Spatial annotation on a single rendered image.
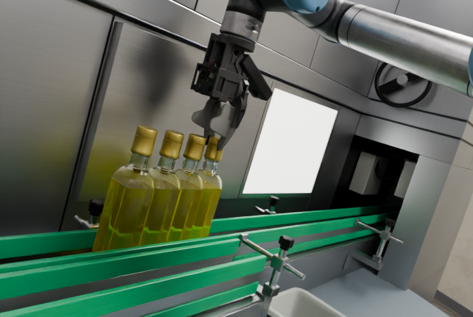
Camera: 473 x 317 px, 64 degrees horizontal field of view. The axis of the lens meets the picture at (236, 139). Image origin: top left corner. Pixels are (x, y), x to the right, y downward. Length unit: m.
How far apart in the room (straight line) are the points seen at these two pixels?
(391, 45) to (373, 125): 0.99
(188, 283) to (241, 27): 0.45
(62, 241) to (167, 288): 0.19
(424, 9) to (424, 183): 0.66
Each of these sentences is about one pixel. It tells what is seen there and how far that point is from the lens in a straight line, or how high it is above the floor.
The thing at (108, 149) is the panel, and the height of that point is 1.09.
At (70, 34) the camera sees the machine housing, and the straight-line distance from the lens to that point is 0.72.
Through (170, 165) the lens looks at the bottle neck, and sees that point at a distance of 0.68.
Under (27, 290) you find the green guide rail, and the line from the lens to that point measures 0.59.
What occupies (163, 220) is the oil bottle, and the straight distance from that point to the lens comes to 0.70.
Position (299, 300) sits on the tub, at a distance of 1.04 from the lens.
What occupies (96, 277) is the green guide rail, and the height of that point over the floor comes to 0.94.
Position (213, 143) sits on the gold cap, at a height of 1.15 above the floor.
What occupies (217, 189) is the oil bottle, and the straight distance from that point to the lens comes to 0.77.
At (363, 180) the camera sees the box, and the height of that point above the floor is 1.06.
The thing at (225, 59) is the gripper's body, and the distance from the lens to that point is 0.71.
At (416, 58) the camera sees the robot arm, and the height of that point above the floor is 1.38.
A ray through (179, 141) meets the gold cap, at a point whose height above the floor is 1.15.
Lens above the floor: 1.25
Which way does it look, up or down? 6 degrees down
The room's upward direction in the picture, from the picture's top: 17 degrees clockwise
